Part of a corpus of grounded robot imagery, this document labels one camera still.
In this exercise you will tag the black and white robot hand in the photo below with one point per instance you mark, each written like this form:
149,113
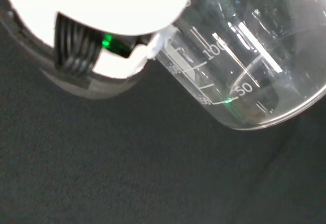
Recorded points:
102,5

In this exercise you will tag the black bench cloth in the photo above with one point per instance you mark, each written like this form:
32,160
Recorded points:
127,170

